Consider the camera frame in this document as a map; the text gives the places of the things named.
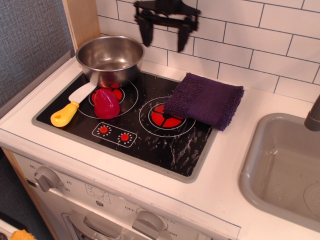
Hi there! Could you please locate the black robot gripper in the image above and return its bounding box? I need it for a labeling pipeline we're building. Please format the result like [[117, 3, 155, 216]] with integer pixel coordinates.
[[133, 0, 201, 53]]

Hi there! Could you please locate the silver metal pan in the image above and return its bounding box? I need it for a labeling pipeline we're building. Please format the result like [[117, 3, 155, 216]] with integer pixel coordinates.
[[76, 36, 145, 87]]

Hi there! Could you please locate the purple rag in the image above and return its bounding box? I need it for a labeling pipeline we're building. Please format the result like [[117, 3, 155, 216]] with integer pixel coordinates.
[[164, 72, 245, 131]]

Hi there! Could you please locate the red toy pepper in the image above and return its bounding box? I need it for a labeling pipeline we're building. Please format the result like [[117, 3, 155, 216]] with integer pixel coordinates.
[[93, 88, 121, 120]]

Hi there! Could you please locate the black toy stovetop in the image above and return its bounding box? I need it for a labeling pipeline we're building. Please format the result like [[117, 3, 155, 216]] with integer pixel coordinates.
[[32, 72, 218, 183]]

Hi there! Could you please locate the grey faucet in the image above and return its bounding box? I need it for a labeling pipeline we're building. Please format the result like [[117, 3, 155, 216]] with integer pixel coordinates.
[[304, 95, 320, 132]]

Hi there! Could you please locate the grey sink basin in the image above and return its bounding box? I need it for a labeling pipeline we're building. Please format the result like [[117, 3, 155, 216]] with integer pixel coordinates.
[[239, 113, 320, 232]]

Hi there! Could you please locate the grey timer knob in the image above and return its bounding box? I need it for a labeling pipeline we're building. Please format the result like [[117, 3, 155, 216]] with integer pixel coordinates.
[[34, 166, 60, 193]]

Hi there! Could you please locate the grey oven knob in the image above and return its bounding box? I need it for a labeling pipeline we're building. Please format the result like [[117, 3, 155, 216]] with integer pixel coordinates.
[[132, 211, 164, 240]]

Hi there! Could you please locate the orange black object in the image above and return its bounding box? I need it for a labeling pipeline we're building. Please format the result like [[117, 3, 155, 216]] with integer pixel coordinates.
[[0, 230, 36, 240]]

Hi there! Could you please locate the wooden side post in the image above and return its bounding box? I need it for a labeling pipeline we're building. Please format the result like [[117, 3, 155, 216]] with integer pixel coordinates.
[[62, 0, 101, 51]]

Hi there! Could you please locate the yellow handled toy knife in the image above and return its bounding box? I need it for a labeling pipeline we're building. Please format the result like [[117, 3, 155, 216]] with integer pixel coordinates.
[[50, 82, 97, 128]]

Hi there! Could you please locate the grey oven door handle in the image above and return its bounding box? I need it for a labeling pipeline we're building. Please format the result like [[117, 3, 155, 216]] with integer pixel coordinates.
[[67, 209, 161, 240]]

